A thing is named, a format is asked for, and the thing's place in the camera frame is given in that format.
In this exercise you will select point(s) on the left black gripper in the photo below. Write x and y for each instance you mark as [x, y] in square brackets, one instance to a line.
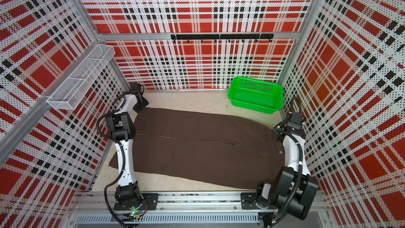
[145, 103]

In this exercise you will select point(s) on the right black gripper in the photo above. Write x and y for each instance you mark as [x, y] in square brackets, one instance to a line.
[277, 127]

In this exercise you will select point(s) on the brown trousers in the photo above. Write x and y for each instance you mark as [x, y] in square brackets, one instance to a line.
[218, 149]

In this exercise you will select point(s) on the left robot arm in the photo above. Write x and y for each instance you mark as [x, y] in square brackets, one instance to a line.
[122, 130]

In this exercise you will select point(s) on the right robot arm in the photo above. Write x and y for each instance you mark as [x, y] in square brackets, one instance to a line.
[294, 189]

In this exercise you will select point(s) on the green plastic basket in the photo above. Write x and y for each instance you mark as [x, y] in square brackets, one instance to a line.
[256, 95]

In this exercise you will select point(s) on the white wire mesh shelf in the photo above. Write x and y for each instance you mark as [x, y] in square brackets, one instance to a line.
[71, 92]

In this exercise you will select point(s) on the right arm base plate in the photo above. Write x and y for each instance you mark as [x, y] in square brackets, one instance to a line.
[250, 201]

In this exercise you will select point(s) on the black hook rail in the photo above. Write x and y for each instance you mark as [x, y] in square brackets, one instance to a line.
[189, 37]

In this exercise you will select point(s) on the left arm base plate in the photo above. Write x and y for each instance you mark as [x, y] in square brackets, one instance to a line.
[147, 201]

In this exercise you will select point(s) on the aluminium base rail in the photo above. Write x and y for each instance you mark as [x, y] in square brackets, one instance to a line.
[192, 201]

